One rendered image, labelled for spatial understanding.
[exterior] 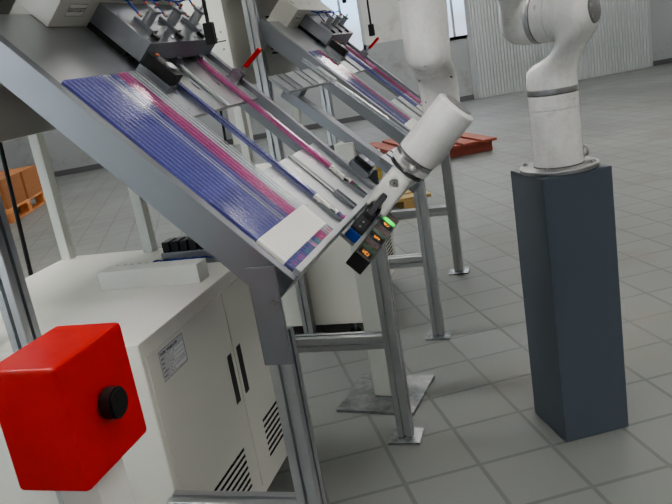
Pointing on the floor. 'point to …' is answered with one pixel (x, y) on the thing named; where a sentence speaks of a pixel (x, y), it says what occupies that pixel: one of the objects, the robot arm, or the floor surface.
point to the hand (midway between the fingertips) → (362, 223)
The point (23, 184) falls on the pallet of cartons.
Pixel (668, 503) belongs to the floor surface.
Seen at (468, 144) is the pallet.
